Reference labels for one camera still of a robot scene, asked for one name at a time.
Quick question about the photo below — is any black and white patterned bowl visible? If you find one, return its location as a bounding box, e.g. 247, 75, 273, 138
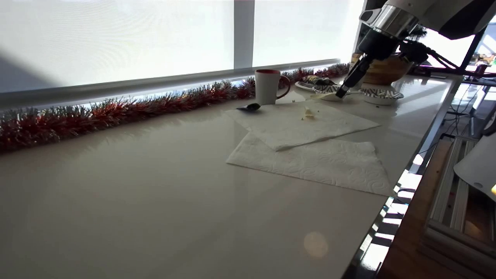
359, 88, 405, 106
312, 84, 345, 96

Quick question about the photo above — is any red and silver tinsel garland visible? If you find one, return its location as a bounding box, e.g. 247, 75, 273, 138
0, 63, 351, 154

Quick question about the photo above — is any white paper towel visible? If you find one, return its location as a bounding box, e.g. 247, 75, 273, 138
226, 132, 394, 197
224, 100, 381, 152

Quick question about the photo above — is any white mug with red handle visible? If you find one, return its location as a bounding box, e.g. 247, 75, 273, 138
254, 69, 291, 105

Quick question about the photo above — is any white plate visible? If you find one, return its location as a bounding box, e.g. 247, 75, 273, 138
294, 80, 323, 93

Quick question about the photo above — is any white roller blind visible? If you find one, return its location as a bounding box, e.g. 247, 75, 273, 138
0, 0, 235, 93
252, 0, 365, 68

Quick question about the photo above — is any small dark spoon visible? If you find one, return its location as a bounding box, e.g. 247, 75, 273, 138
236, 102, 262, 113

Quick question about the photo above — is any white spoon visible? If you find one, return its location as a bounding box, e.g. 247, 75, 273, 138
310, 92, 346, 102

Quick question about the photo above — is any wooden bowl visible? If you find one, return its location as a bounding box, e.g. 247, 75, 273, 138
362, 53, 414, 86

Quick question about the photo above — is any black cable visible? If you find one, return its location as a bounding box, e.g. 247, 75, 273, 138
418, 87, 471, 156

